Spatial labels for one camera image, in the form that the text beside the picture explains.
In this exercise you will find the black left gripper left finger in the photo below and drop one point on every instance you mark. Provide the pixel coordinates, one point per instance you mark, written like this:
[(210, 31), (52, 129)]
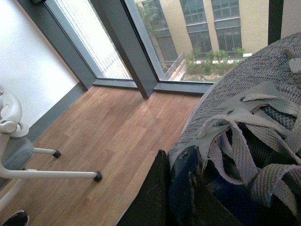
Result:
[(149, 207)]

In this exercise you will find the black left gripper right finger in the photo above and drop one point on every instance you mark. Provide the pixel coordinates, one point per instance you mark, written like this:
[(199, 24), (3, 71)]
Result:
[(208, 210)]

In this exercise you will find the grey sneaker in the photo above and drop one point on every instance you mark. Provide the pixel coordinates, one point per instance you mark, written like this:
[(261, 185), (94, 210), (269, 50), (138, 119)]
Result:
[(244, 140)]

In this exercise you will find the black shoe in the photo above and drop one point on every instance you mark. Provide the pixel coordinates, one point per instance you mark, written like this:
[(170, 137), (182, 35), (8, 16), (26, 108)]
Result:
[(19, 218)]

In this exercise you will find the black metal shoe rack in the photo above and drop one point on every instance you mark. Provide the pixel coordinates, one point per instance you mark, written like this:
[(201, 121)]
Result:
[(275, 20)]

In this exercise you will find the white office chair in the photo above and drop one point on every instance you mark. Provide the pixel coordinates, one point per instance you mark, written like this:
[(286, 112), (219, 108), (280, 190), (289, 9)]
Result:
[(16, 150)]

